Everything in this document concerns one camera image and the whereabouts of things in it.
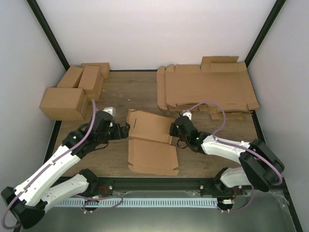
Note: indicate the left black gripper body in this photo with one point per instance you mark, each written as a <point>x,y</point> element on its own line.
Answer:
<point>104,137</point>

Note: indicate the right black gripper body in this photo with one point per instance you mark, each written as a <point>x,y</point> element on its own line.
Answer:
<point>174,133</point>

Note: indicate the brown cardboard box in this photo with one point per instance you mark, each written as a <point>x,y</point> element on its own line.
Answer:
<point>149,147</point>

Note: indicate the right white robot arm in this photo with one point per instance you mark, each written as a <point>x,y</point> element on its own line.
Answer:
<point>259,166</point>

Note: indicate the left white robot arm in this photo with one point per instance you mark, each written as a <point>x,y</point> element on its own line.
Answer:
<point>33,198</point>

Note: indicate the folded cardboard box middle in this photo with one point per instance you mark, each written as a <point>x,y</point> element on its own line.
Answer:
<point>91,82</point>

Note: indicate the large folded cardboard box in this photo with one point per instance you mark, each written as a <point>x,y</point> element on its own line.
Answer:
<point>64,104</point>

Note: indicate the folded cardboard box back left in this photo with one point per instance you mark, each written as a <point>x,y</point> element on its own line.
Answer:
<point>71,78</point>

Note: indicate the small cardboard box rear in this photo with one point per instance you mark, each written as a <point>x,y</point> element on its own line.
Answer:
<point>104,68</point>

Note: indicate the stack of flat cardboard blanks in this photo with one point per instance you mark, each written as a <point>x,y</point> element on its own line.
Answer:
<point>218,84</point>

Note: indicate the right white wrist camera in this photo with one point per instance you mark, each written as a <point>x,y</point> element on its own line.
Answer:
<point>186,113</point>

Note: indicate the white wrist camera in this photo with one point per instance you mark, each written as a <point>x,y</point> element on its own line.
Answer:
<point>186,113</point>
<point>111,111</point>

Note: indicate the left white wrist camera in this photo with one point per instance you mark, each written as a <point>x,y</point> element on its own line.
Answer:
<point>111,111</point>

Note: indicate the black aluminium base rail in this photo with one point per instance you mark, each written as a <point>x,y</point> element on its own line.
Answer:
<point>205,186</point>

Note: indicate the light blue slotted cable duct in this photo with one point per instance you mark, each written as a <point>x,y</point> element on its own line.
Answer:
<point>143,203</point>

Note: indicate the black frame post left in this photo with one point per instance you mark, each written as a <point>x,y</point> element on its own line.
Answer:
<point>48,32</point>

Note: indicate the black frame post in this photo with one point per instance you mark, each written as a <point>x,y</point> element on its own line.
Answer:
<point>278,5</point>
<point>48,32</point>

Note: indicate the black frame post right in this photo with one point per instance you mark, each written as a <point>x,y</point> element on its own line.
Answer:
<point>278,5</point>

